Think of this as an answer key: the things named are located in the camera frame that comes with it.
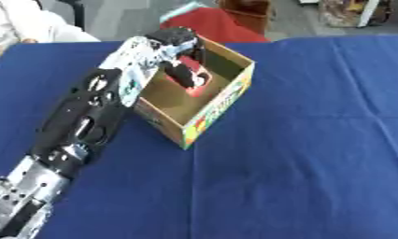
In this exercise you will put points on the black chair leg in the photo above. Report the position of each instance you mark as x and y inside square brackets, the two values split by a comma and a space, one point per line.
[77, 12]

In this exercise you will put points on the person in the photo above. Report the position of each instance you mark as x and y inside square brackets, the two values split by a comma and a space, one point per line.
[22, 21]

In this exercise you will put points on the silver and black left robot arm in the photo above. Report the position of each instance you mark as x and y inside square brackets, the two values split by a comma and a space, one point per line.
[79, 124]

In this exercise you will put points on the white post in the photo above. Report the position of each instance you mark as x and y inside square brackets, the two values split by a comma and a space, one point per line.
[368, 12]

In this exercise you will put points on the red bag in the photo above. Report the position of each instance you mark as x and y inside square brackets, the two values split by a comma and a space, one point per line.
[218, 26]

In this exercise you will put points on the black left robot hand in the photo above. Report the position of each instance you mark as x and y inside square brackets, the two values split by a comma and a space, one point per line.
[180, 70]

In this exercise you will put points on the tan cardboard box with print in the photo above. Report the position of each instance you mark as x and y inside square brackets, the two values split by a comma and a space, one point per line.
[218, 105]

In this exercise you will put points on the red block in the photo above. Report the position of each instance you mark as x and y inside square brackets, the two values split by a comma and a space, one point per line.
[198, 90]

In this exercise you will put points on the brown chair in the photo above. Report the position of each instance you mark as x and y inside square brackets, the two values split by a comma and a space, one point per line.
[250, 12]

